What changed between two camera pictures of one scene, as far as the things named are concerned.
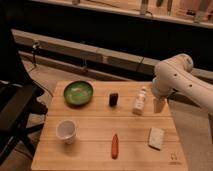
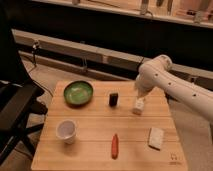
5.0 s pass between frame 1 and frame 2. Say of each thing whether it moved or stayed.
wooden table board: stayed
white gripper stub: moved
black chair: stayed
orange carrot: stayed
